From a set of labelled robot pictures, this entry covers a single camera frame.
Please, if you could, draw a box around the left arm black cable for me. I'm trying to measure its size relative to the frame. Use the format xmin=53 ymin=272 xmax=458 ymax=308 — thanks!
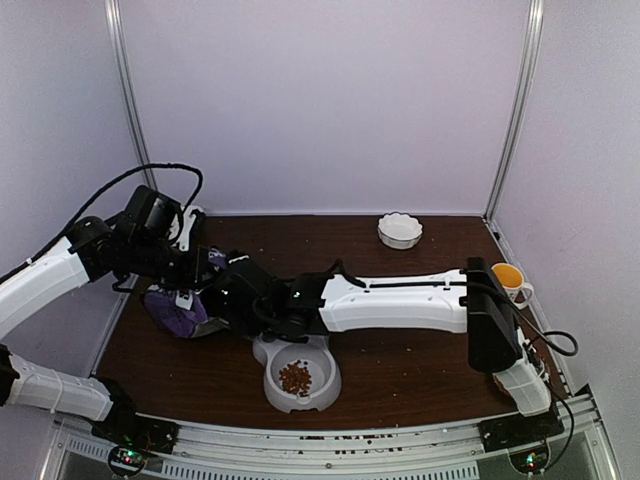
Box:
xmin=0 ymin=163 xmax=205 ymax=281

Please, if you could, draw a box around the red floral plate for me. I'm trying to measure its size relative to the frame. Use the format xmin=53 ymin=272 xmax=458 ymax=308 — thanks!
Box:
xmin=491 ymin=374 xmax=511 ymax=398

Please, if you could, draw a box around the small white round bowl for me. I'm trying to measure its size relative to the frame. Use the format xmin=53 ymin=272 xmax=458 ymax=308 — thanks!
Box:
xmin=183 ymin=205 xmax=206 ymax=218

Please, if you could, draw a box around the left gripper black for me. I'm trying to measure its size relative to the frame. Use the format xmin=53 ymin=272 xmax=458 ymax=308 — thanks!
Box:
xmin=127 ymin=235 xmax=219 ymax=290

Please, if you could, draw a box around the patterned mug yellow inside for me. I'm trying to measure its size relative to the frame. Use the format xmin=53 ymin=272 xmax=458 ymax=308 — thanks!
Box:
xmin=491 ymin=263 xmax=535 ymax=310

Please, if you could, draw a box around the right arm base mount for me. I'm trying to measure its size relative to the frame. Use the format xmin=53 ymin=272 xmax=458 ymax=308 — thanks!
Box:
xmin=478 ymin=412 xmax=565 ymax=475

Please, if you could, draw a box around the kibble in near bowl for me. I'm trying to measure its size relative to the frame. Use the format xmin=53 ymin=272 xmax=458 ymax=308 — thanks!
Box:
xmin=278 ymin=360 xmax=312 ymax=396

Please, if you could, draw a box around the grey double pet bowl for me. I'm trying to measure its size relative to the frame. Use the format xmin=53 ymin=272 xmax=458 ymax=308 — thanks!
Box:
xmin=252 ymin=336 xmax=342 ymax=413

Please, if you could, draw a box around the white scalloped bowl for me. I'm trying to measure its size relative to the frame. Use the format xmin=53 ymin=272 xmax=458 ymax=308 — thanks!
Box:
xmin=377 ymin=212 xmax=423 ymax=250

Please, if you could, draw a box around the aluminium front rail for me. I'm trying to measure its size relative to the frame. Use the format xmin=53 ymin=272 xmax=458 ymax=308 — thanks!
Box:
xmin=64 ymin=394 xmax=616 ymax=480

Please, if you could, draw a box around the purple puppy food bag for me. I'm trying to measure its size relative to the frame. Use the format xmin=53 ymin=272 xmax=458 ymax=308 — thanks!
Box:
xmin=141 ymin=244 xmax=236 ymax=342

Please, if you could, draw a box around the aluminium frame post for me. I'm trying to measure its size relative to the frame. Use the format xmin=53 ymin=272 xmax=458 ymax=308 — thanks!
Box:
xmin=483 ymin=0 xmax=545 ymax=224
xmin=103 ymin=0 xmax=160 ymax=190

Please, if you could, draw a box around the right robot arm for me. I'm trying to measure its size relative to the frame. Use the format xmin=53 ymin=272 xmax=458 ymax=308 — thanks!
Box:
xmin=203 ymin=256 xmax=552 ymax=442

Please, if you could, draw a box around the left aluminium frame post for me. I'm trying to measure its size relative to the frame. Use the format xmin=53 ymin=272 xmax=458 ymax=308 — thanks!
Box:
xmin=103 ymin=0 xmax=160 ymax=190

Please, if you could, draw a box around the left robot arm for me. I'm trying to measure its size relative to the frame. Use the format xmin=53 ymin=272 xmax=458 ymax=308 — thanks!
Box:
xmin=1 ymin=186 xmax=206 ymax=444

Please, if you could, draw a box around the right aluminium frame post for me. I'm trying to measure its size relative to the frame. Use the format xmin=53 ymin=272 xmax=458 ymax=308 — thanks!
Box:
xmin=483 ymin=0 xmax=545 ymax=224

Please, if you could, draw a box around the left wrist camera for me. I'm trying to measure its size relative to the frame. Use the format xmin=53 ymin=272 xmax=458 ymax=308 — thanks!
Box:
xmin=169 ymin=213 xmax=206 ymax=252

